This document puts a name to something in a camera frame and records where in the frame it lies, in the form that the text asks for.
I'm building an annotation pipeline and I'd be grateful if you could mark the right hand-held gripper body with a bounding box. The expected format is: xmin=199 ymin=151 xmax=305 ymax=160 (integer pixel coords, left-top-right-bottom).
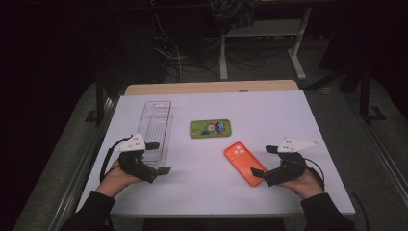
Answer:
xmin=263 ymin=138 xmax=320 ymax=188

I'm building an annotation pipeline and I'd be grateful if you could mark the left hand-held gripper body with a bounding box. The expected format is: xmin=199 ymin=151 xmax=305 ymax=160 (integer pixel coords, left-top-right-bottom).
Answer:
xmin=115 ymin=133 xmax=161 ymax=185

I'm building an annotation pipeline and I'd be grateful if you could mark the orange phone case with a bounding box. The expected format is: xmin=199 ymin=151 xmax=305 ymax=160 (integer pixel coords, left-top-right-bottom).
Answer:
xmin=223 ymin=141 xmax=268 ymax=188

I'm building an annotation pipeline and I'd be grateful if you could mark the clear plastic rack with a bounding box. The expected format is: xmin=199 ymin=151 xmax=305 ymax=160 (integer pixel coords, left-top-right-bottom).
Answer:
xmin=137 ymin=100 xmax=174 ymax=169

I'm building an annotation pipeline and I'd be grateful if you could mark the green cartoon print phone case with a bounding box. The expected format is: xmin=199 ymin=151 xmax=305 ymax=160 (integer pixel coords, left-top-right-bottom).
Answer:
xmin=189 ymin=118 xmax=232 ymax=140

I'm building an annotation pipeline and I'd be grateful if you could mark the person's right hand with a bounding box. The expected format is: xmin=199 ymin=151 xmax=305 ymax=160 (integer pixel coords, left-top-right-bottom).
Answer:
xmin=278 ymin=168 xmax=325 ymax=200

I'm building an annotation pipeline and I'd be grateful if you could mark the person's left hand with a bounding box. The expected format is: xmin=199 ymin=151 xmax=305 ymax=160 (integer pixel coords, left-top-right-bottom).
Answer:
xmin=95 ymin=158 xmax=143 ymax=198

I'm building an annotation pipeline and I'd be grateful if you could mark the white table cover sheet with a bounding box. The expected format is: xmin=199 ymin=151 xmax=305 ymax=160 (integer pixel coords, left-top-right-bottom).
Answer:
xmin=75 ymin=90 xmax=356 ymax=217

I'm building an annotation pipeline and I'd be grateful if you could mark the black metal stand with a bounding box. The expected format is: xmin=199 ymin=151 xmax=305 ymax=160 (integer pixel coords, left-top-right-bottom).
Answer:
xmin=359 ymin=64 xmax=388 ymax=124
xmin=85 ymin=76 xmax=109 ymax=126

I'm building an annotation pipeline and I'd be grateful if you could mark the light wooden table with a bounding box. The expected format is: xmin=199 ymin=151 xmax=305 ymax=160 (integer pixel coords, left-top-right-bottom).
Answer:
xmin=124 ymin=79 xmax=300 ymax=96

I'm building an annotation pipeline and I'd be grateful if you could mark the dark plaid cloth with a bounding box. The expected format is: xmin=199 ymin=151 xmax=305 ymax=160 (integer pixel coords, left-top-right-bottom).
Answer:
xmin=210 ymin=0 xmax=261 ymax=35

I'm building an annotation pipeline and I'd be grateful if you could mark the right hand-held gripper black cable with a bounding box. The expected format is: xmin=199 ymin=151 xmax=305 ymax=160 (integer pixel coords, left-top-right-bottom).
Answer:
xmin=302 ymin=157 xmax=326 ymax=191

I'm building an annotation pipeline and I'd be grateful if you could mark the grey metal rail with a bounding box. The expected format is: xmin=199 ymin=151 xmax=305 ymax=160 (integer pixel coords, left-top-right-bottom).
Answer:
xmin=47 ymin=95 xmax=118 ymax=231
xmin=349 ymin=95 xmax=408 ymax=206

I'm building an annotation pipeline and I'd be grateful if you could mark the black floor cable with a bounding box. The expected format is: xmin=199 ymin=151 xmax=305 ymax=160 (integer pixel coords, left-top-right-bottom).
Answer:
xmin=347 ymin=189 xmax=370 ymax=231

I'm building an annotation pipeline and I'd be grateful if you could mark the tangle of floor cables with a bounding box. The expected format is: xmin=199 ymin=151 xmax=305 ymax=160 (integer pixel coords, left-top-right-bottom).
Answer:
xmin=152 ymin=13 xmax=222 ymax=83

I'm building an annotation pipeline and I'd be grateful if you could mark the white metal desk frame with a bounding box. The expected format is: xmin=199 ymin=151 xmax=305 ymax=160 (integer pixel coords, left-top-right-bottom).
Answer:
xmin=219 ymin=8 xmax=312 ymax=81

